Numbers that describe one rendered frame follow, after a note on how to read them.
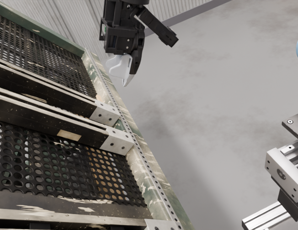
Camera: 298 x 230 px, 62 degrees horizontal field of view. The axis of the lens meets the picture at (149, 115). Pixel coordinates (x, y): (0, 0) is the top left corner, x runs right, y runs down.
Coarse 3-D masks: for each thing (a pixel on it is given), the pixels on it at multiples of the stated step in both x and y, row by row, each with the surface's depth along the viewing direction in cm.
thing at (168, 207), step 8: (104, 80) 144; (112, 96) 131; (120, 112) 120; (128, 128) 111; (136, 144) 103; (144, 160) 96; (152, 176) 90; (160, 192) 85; (168, 200) 84; (168, 208) 80; (176, 216) 79; (176, 224) 76
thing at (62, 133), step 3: (60, 129) 82; (60, 132) 82; (63, 132) 83; (66, 132) 83; (69, 132) 84; (57, 135) 82; (60, 135) 83; (63, 135) 83; (66, 135) 84; (69, 135) 84; (72, 135) 85; (75, 135) 85; (78, 135) 86; (69, 138) 85; (72, 138) 86; (75, 138) 86; (78, 138) 87
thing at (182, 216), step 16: (96, 64) 162; (96, 80) 142; (128, 112) 129; (144, 144) 110; (128, 160) 99; (144, 176) 89; (160, 176) 95; (144, 192) 87; (160, 208) 80; (176, 208) 84
